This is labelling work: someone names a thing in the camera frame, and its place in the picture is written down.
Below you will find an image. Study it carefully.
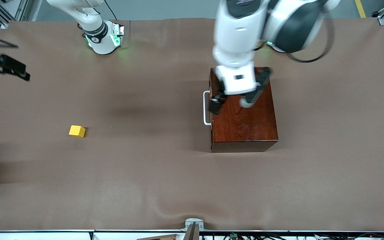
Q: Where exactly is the wooden drawer with white handle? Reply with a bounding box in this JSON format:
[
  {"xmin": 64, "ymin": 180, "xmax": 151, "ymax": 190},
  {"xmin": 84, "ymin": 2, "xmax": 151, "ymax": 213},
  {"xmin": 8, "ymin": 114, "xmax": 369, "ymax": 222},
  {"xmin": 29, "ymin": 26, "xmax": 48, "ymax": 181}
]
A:
[{"xmin": 203, "ymin": 90, "xmax": 213, "ymax": 150}]

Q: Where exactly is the yellow cube block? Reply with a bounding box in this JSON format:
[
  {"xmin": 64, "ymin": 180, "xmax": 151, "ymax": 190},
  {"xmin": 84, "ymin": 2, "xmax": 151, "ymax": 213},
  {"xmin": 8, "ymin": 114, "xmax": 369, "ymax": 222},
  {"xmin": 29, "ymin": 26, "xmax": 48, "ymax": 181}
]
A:
[{"xmin": 69, "ymin": 125, "xmax": 86, "ymax": 138}]

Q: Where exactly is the dark red wooden cabinet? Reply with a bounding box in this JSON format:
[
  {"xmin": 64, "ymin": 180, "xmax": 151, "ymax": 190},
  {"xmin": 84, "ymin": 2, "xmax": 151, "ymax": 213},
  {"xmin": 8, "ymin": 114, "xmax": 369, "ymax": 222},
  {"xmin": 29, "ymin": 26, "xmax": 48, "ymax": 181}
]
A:
[{"xmin": 210, "ymin": 67, "xmax": 279, "ymax": 153}]

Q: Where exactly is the brown table cloth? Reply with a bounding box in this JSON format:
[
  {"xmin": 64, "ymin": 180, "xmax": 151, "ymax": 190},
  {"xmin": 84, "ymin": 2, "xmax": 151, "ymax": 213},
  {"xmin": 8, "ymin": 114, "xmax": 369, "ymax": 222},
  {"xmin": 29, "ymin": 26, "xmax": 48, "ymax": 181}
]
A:
[{"xmin": 0, "ymin": 17, "xmax": 384, "ymax": 233}]

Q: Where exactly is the light wooden board piece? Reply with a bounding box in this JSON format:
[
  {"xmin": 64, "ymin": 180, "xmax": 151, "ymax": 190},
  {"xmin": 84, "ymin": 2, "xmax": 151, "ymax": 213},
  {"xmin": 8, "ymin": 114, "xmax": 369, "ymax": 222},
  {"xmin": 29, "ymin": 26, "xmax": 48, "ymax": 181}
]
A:
[{"xmin": 137, "ymin": 234, "xmax": 178, "ymax": 240}]

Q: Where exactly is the aluminium frame structure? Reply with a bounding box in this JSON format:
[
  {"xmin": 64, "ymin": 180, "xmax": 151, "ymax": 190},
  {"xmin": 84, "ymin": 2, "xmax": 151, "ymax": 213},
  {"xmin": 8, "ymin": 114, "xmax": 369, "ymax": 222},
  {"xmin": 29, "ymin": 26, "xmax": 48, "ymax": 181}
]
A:
[{"xmin": 0, "ymin": 0, "xmax": 29, "ymax": 28}]

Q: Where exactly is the black right arm base cable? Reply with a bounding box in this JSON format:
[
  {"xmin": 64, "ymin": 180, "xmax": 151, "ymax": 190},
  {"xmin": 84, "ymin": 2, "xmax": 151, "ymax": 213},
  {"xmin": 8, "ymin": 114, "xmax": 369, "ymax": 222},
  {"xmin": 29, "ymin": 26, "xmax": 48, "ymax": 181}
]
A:
[{"xmin": 104, "ymin": 0, "xmax": 117, "ymax": 21}]

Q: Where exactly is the grey metal clamp bracket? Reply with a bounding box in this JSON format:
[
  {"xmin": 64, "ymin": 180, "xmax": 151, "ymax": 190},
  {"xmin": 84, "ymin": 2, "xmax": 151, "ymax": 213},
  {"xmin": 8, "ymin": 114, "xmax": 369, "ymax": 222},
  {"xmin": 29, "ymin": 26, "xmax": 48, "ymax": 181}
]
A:
[{"xmin": 180, "ymin": 218, "xmax": 204, "ymax": 240}]

